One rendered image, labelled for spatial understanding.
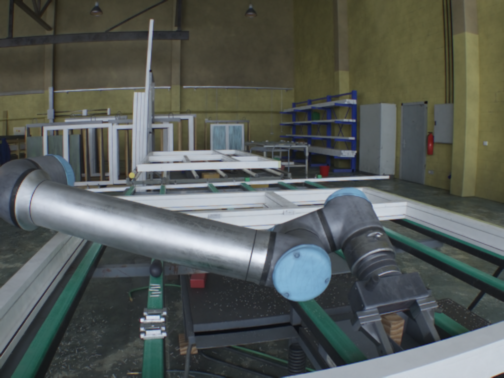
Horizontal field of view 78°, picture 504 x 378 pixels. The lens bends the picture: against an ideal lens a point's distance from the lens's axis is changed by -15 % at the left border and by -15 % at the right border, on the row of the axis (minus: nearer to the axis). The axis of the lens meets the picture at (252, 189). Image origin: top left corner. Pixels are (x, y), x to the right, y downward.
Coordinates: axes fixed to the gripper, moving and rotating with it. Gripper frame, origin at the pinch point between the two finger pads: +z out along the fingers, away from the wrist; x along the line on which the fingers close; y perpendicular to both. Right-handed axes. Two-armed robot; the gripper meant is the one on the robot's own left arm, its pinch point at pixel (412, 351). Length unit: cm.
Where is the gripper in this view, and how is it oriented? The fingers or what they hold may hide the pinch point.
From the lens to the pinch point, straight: 62.4
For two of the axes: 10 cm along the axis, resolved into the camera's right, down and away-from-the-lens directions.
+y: 1.3, -7.2, -6.8
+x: 9.7, -0.3, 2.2
